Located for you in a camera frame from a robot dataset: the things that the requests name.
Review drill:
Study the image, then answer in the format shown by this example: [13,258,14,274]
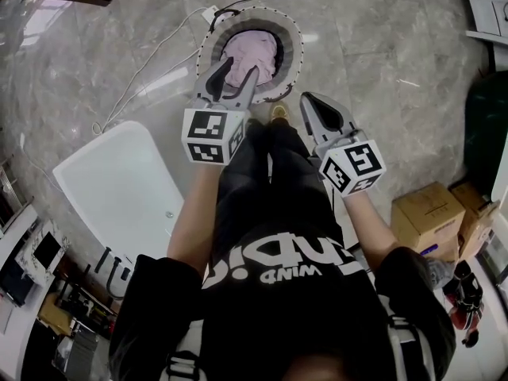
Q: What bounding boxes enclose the red and black bag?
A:
[442,260,485,348]

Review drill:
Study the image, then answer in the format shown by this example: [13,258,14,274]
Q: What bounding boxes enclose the grey backpack strap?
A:
[376,291,436,381]
[165,350,206,381]

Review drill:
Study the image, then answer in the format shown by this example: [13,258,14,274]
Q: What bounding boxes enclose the white cable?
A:
[91,6,207,135]

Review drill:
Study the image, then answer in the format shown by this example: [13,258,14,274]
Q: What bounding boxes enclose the white marbled side table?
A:
[13,218,71,283]

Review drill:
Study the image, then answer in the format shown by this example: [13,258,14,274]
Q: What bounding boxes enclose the large cardboard box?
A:
[391,181,467,264]

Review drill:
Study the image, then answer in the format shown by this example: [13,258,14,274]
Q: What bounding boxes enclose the person's right forearm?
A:
[342,190,404,254]

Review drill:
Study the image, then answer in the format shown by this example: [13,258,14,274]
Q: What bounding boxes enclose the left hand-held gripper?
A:
[181,56,260,167]

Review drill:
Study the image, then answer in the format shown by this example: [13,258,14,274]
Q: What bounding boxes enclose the pink cloth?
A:
[224,29,278,89]

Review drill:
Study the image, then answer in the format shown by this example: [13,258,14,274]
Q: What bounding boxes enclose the small cardboard box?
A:
[449,180,502,260]

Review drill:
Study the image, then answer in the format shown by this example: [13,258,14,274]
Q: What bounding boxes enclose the dark green container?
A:
[463,71,508,194]

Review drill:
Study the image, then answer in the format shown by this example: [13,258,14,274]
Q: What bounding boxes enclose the person's left forearm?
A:
[166,164,223,262]

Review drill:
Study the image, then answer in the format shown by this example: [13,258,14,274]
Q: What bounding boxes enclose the person's black printed shirt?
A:
[108,220,457,381]

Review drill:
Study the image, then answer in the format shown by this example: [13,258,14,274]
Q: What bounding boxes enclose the white cabinet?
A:
[459,0,508,48]

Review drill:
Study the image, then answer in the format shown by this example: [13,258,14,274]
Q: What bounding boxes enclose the black bathtub faucet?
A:
[94,246,134,299]

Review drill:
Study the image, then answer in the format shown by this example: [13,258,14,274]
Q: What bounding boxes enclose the person's black trousers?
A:
[215,117,343,253]

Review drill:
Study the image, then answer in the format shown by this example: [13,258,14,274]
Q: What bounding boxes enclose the white bathtub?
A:
[52,120,187,270]

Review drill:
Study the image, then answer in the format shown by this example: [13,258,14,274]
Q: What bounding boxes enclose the round grey woven basket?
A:
[196,6,305,105]

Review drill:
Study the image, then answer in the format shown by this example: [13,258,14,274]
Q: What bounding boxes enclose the person's yellow shoe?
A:
[269,102,291,121]

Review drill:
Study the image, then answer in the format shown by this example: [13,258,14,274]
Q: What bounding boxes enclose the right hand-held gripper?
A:
[299,92,387,198]

